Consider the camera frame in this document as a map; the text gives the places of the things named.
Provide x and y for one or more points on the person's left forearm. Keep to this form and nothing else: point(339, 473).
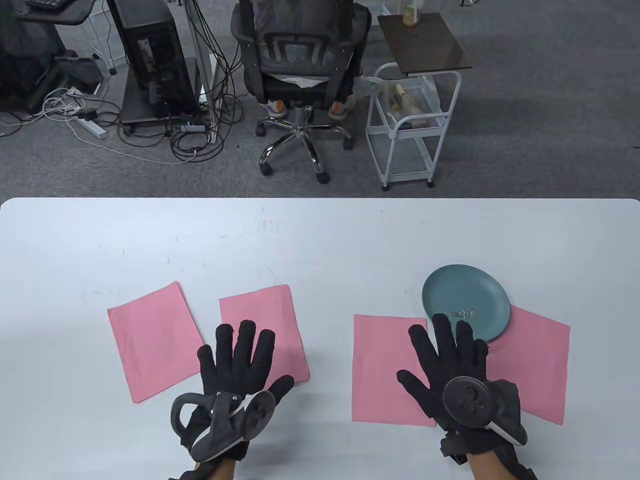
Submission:
point(215, 472)

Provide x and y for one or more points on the person's left hand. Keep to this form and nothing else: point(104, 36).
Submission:
point(235, 365)

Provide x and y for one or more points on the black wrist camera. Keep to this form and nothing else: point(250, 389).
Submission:
point(452, 447)

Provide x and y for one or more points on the white rolling cart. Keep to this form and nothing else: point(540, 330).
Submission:
point(405, 160)

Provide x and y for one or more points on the black power adapter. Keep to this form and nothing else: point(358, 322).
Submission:
point(89, 115)

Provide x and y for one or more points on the pile of silver paper clips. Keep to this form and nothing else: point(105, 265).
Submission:
point(467, 314)

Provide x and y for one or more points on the pink paper sheet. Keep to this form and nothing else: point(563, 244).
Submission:
point(380, 370)
point(272, 310)
point(535, 360)
point(155, 340)

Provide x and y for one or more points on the black mesh office chair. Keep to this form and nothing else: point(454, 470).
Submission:
point(295, 92)

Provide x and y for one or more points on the white power strip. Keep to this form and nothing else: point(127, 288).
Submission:
point(92, 128)

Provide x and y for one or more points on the white metal stand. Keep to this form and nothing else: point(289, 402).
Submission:
point(202, 60)

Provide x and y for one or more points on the person's right forearm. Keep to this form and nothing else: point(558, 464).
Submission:
point(490, 470)

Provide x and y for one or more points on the dark grey handheld controller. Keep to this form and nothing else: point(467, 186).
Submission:
point(260, 412)
point(467, 400)

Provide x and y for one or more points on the small clear bottle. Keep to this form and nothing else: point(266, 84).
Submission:
point(411, 17)

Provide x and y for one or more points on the brown side table top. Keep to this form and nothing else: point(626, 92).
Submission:
point(425, 45)

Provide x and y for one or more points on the black desk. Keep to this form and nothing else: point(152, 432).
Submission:
point(65, 14)

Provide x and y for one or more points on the black keyboard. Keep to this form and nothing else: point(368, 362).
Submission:
point(47, 4)

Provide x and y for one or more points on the person's right hand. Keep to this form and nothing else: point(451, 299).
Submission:
point(440, 360)

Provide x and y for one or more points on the black rolling stand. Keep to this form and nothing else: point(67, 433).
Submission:
point(135, 107)

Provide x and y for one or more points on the teal round plate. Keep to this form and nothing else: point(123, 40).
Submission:
point(460, 290)

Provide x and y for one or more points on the black computer tower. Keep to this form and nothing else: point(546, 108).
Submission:
point(150, 50)

